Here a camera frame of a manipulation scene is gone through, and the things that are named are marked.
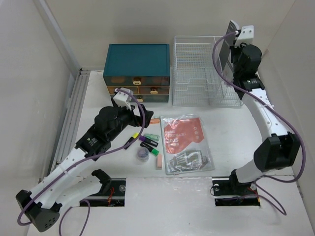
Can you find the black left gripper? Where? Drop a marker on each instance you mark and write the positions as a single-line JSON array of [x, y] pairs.
[[135, 120]]

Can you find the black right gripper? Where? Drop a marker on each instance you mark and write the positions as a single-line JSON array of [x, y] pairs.
[[234, 49]]

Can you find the Canon setup guide booklet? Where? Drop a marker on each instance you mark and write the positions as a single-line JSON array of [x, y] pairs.
[[225, 52]]

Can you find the clear round pin box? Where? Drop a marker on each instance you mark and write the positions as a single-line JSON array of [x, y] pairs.
[[142, 155]]

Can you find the teal drawer cabinet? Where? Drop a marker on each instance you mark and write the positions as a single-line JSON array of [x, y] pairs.
[[142, 68]]

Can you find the clear mesh zip pouch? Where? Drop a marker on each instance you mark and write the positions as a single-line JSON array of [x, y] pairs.
[[185, 145]]

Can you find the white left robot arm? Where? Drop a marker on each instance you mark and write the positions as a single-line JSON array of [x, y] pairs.
[[44, 203]]

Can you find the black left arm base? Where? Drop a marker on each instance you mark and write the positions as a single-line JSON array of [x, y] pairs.
[[111, 193]]

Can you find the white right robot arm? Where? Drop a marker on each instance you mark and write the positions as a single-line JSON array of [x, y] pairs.
[[279, 146]]

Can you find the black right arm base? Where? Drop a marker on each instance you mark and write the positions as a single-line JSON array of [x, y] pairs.
[[230, 194]]

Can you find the orange transparent stapler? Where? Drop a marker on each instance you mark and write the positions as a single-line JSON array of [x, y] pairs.
[[155, 121]]

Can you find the black purple highlighter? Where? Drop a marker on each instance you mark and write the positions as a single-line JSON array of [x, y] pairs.
[[148, 141]]

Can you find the black yellow highlighter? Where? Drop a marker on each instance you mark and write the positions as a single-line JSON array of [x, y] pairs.
[[130, 140]]

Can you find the black green highlighter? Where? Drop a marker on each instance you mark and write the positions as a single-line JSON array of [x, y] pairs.
[[152, 150]]

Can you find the pink eraser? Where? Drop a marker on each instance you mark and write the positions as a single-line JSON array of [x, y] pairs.
[[159, 162]]

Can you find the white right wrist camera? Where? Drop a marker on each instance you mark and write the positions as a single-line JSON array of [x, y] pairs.
[[245, 36]]

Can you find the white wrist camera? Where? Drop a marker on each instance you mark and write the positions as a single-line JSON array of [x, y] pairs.
[[122, 98], [245, 36]]

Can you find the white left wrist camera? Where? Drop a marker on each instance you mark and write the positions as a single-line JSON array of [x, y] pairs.
[[122, 98]]

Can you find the white wire desk organizer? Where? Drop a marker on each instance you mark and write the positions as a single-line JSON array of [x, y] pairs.
[[196, 71]]

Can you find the aluminium rail frame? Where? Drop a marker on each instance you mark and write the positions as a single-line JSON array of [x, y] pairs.
[[88, 96]]

